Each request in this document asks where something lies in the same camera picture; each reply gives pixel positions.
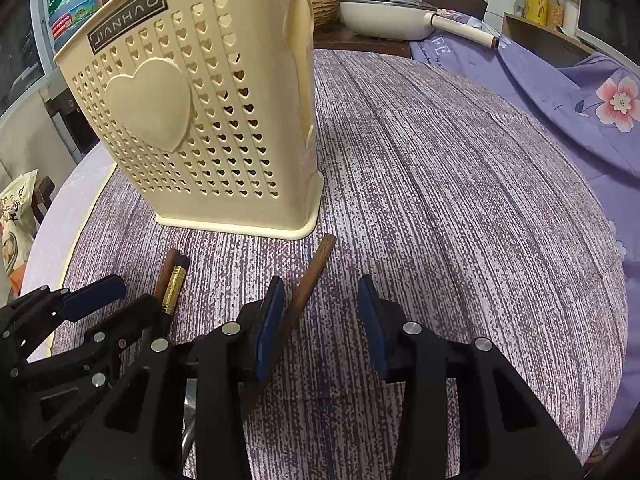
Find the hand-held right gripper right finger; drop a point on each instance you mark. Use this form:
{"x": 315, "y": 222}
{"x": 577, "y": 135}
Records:
{"x": 372, "y": 325}

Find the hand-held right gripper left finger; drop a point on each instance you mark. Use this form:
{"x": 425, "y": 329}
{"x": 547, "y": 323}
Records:
{"x": 267, "y": 330}

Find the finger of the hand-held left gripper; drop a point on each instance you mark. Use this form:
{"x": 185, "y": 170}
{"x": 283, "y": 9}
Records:
{"x": 120, "y": 327}
{"x": 95, "y": 297}

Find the black gold-banded chopstick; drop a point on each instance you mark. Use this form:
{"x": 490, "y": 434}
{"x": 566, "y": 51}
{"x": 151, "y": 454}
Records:
{"x": 172, "y": 290}

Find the brown wooden chopstick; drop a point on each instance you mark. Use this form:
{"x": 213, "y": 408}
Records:
{"x": 310, "y": 280}
{"x": 167, "y": 270}

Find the cream perforated utensil holder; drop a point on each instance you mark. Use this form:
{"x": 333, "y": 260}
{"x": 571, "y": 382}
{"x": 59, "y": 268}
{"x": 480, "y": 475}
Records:
{"x": 150, "y": 90}

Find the yellow orange snack bag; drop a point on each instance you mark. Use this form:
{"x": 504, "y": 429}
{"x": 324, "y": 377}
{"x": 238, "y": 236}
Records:
{"x": 17, "y": 230}

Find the dark wooden chair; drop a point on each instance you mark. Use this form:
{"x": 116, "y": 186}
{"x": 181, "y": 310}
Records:
{"x": 44, "y": 200}

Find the purple and white tablecloth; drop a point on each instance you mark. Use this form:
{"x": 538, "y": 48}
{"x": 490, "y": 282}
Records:
{"x": 425, "y": 185}

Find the grey water dispenser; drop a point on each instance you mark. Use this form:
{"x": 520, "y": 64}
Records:
{"x": 75, "y": 125}

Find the dark wooden vanity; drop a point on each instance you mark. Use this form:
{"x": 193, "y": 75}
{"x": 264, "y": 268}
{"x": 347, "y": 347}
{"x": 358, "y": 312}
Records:
{"x": 360, "y": 42}

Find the purple floral cloth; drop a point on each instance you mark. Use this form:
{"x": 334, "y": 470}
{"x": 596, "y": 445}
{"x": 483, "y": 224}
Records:
{"x": 560, "y": 85}

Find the white pan with glass lid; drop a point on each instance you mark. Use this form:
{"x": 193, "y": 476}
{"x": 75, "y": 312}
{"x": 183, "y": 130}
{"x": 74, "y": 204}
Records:
{"x": 380, "y": 20}

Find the woven pattern wash basin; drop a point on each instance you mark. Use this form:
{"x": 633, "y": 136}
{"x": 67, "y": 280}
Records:
{"x": 325, "y": 10}

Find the wooden rack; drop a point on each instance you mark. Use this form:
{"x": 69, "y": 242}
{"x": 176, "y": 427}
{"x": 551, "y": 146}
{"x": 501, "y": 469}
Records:
{"x": 545, "y": 40}

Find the glass jar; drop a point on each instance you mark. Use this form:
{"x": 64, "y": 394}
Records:
{"x": 560, "y": 5}

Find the white microwave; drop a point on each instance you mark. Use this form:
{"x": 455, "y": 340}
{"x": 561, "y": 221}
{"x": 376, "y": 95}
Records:
{"x": 597, "y": 15}

